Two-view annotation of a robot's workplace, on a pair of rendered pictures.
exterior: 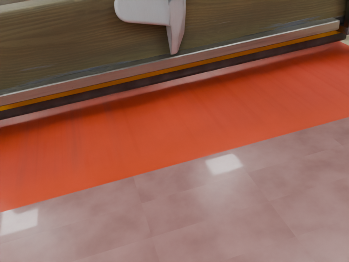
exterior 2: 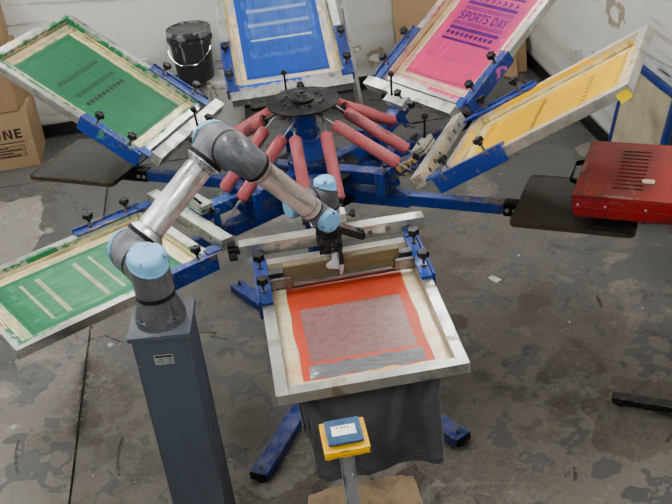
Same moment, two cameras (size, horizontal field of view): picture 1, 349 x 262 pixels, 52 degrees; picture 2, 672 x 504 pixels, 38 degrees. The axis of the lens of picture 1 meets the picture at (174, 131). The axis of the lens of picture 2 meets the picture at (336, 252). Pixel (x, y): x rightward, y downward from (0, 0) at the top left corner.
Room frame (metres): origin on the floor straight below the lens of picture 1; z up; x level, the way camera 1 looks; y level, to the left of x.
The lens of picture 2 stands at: (-2.52, -0.36, 2.80)
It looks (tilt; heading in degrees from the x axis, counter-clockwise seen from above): 31 degrees down; 7
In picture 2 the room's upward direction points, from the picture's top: 7 degrees counter-clockwise
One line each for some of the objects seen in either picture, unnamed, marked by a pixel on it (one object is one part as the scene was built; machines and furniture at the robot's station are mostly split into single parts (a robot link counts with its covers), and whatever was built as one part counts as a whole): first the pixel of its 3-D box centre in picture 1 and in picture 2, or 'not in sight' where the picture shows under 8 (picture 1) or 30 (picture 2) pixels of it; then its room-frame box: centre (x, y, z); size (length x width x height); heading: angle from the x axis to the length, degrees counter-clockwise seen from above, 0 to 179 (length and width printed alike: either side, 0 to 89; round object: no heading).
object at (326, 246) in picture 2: not in sight; (329, 234); (0.35, 0.02, 1.15); 0.09 x 0.08 x 0.12; 102
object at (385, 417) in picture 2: not in sight; (374, 423); (-0.15, -0.12, 0.74); 0.45 x 0.03 x 0.43; 102
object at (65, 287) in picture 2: not in sight; (117, 240); (0.56, 0.84, 1.05); 1.08 x 0.61 x 0.23; 132
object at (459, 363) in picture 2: not in sight; (352, 311); (0.14, -0.06, 0.97); 0.79 x 0.58 x 0.04; 12
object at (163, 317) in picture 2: not in sight; (158, 304); (-0.18, 0.48, 1.25); 0.15 x 0.15 x 0.10
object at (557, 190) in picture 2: not in sight; (467, 201); (0.96, -0.47, 0.91); 1.34 x 0.40 x 0.08; 72
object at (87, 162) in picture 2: not in sight; (177, 175); (1.38, 0.80, 0.91); 1.34 x 0.40 x 0.08; 72
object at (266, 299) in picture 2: not in sight; (263, 286); (0.31, 0.26, 0.97); 0.30 x 0.05 x 0.07; 12
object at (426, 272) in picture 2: not in sight; (419, 260); (0.43, -0.28, 0.97); 0.30 x 0.05 x 0.07; 12
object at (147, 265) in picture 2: not in sight; (149, 269); (-0.17, 0.48, 1.37); 0.13 x 0.12 x 0.14; 38
